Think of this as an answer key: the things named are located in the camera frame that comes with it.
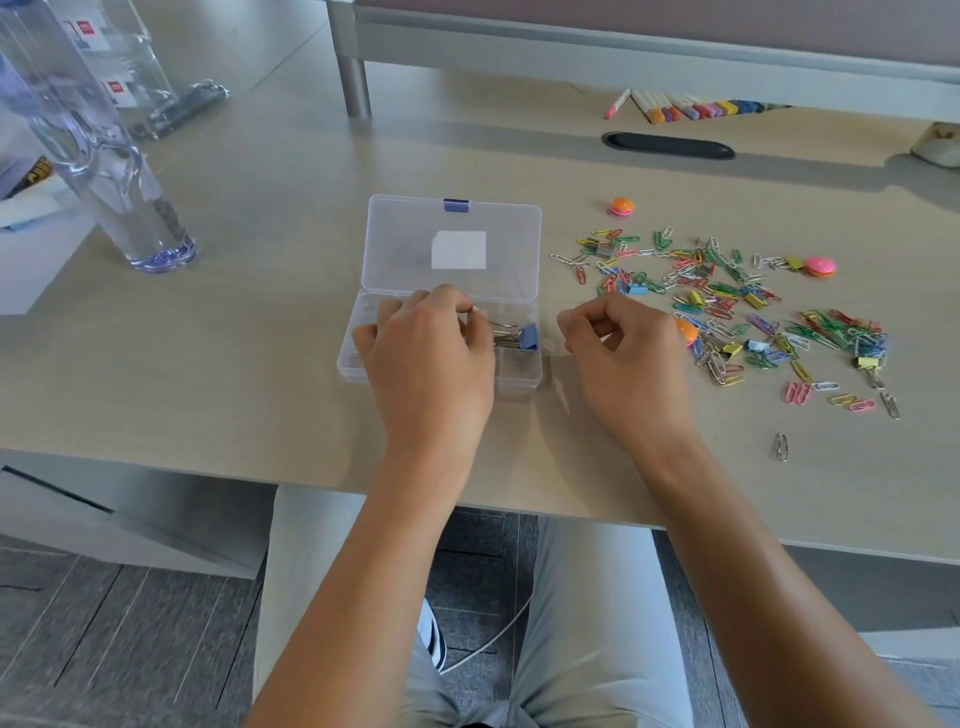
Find grey desk partition frame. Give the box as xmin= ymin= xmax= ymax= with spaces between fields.
xmin=324 ymin=0 xmax=960 ymax=123

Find black clip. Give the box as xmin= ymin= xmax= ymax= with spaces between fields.
xmin=148 ymin=78 xmax=231 ymax=130

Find white round object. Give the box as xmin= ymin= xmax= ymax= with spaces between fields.
xmin=910 ymin=123 xmax=960 ymax=169

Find clear acrylic holder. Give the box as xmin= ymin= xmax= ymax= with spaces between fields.
xmin=52 ymin=0 xmax=183 ymax=141

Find white cable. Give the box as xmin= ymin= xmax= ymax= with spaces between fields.
xmin=441 ymin=596 xmax=531 ymax=674

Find person's right forearm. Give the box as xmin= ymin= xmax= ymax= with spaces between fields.
xmin=633 ymin=431 xmax=950 ymax=728

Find person's white shoe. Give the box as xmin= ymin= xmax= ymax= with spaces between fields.
xmin=418 ymin=596 xmax=452 ymax=674

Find person's left hand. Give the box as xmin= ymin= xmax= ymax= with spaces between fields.
xmin=351 ymin=284 xmax=498 ymax=463

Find pile of colourful paper clips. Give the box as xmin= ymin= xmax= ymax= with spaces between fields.
xmin=549 ymin=225 xmax=903 ymax=421

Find white paper sheets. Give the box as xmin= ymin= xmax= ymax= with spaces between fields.
xmin=0 ymin=150 xmax=102 ymax=318

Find person's right hand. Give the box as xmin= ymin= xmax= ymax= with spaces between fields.
xmin=556 ymin=292 xmax=703 ymax=463

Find person's light grey trousers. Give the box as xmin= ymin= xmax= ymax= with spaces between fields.
xmin=253 ymin=483 xmax=696 ymax=728

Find clear plastic storage box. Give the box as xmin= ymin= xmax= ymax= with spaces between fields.
xmin=336 ymin=193 xmax=546 ymax=392

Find row of colourful marker pens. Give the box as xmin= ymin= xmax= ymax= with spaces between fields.
xmin=630 ymin=89 xmax=792 ymax=126

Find white under-desk cabinet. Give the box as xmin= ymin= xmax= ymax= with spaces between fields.
xmin=0 ymin=448 xmax=280 ymax=583

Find blue binder clip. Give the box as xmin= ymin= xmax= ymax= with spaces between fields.
xmin=480 ymin=320 xmax=542 ymax=353

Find black oval cable grommet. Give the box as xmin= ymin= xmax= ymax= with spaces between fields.
xmin=602 ymin=131 xmax=737 ymax=161

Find clear plastic water bottle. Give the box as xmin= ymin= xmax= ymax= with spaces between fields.
xmin=0 ymin=0 xmax=201 ymax=276

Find person's left forearm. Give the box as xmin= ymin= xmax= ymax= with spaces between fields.
xmin=243 ymin=438 xmax=489 ymax=728

